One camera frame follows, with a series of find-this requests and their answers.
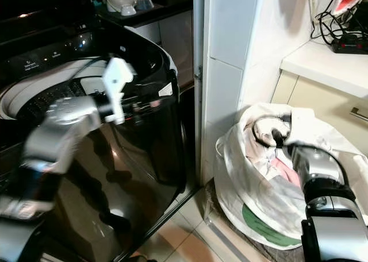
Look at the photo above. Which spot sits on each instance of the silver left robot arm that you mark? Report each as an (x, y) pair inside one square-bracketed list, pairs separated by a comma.
[(60, 135)]

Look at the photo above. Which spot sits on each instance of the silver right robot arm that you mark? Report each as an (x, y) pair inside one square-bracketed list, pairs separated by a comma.
[(322, 181)]

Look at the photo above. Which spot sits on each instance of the black top-load washing machine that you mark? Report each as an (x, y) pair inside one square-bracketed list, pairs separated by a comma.
[(149, 158)]

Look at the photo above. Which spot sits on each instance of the pink garment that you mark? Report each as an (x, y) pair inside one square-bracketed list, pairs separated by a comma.
[(287, 171)]

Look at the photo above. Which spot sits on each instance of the white laundry bag green patch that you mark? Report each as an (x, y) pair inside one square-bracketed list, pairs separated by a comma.
[(241, 176)]

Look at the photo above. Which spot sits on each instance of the beige cabinet white counter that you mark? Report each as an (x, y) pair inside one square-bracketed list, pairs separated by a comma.
[(322, 89)]

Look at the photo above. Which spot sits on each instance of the white washer drum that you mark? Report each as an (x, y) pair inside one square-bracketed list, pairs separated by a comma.
[(29, 89)]

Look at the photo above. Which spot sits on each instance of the small blue-grey bowl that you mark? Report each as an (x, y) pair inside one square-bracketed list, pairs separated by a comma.
[(145, 3)]

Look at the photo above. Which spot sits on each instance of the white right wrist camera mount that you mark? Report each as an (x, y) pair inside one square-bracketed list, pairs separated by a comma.
[(303, 127)]

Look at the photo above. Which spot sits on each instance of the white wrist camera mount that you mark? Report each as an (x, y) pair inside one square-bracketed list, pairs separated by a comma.
[(303, 127), (118, 78)]

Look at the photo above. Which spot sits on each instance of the grey metal door frame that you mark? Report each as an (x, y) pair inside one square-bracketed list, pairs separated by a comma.
[(199, 72)]

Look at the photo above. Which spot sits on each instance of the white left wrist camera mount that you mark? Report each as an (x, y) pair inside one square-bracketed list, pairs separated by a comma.
[(118, 78)]

